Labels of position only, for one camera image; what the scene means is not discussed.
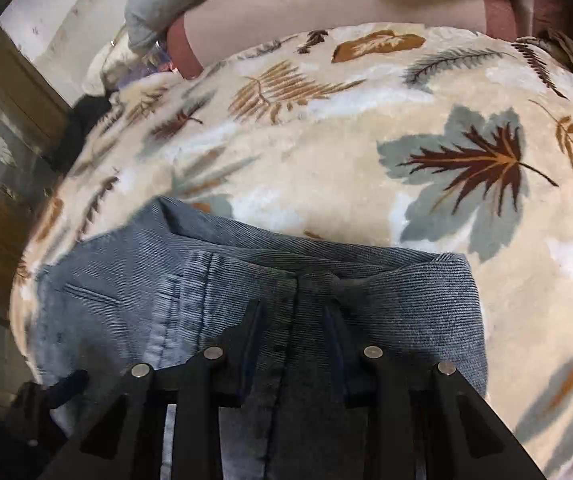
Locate pink and brown bolster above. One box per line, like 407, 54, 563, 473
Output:
166, 0, 562, 81

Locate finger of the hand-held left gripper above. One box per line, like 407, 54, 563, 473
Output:
4, 369, 90, 465

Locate grey-blue denim pants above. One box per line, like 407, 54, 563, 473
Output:
29, 196, 490, 480

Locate white cloth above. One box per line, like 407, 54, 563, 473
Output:
89, 25, 167, 97

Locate purple plastic wrapper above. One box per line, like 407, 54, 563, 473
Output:
144, 42, 178, 75

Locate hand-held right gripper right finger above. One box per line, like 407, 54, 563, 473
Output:
323, 305, 547, 480

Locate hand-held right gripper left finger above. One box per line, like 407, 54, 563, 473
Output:
41, 300, 267, 480

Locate black cloth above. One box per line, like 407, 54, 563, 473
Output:
49, 92, 123, 173

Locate beige leaf print blanket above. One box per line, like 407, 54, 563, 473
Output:
9, 22, 573, 480

